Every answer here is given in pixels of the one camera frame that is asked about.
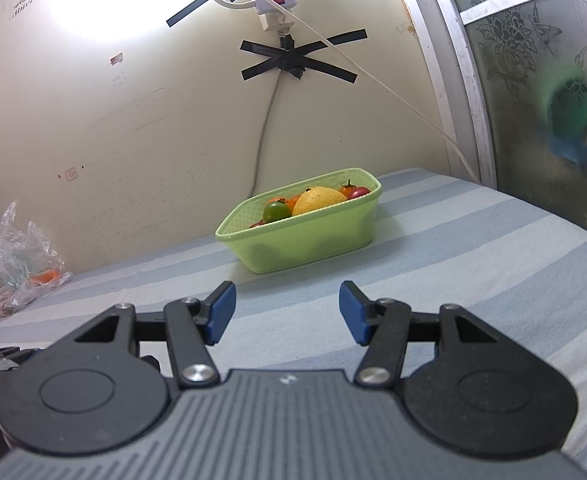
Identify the clear plastic bag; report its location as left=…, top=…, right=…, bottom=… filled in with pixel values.
left=0, top=201, right=73, bottom=318

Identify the blurry green object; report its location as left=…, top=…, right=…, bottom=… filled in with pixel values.
left=541, top=67, right=587, bottom=161

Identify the white window frame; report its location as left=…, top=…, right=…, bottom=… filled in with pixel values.
left=386, top=0, right=587, bottom=193

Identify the blurry blue object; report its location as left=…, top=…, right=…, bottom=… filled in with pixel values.
left=543, top=132, right=587, bottom=173

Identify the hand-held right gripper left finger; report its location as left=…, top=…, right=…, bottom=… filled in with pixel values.
left=74, top=281, right=237, bottom=391

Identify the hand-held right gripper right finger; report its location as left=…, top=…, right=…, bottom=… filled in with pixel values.
left=338, top=281, right=499, bottom=389

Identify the pink object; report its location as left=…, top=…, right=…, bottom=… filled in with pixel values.
left=0, top=285, right=25, bottom=317

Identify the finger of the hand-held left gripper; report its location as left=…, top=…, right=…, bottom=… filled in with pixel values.
left=0, top=345, right=38, bottom=375

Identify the thin white cord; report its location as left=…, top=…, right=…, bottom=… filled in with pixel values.
left=274, top=2, right=479, bottom=181

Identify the grey cable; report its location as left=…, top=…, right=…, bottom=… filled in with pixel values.
left=251, top=70, right=283, bottom=197

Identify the light green plastic basket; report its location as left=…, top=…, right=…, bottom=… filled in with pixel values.
left=216, top=167, right=383, bottom=275

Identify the yellow lemon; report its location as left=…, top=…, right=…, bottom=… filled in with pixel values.
left=292, top=186, right=348, bottom=217

